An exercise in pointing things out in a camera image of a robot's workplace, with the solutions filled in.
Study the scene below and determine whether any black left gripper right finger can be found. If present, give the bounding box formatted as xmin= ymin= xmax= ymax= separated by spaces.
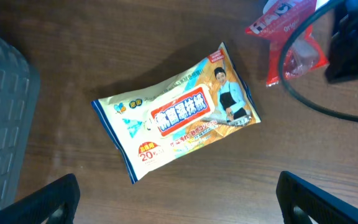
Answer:
xmin=276 ymin=171 xmax=358 ymax=224

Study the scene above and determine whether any yellow wet wipes pack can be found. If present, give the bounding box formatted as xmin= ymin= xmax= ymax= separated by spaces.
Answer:
xmin=91 ymin=43 xmax=261 ymax=183

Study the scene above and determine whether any red snack bag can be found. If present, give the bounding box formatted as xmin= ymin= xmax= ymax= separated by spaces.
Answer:
xmin=246 ymin=0 xmax=328 ymax=86

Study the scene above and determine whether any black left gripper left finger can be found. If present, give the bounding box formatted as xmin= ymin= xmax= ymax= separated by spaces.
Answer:
xmin=0 ymin=174 xmax=80 ymax=224

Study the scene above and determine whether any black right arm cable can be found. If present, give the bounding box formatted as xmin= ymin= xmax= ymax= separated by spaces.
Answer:
xmin=277 ymin=0 xmax=358 ymax=146

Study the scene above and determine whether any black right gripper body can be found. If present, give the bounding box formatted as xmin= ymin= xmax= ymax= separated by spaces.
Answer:
xmin=325 ymin=0 xmax=358 ymax=83

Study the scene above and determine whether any grey plastic basket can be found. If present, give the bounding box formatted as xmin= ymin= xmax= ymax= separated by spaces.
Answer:
xmin=0 ymin=38 xmax=40 ymax=210

